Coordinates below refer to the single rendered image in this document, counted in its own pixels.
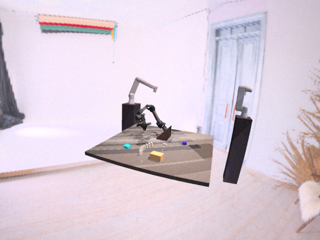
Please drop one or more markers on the cyan block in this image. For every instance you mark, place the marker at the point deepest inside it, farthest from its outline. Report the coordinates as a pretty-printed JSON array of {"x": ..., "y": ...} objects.
[{"x": 127, "y": 146}]

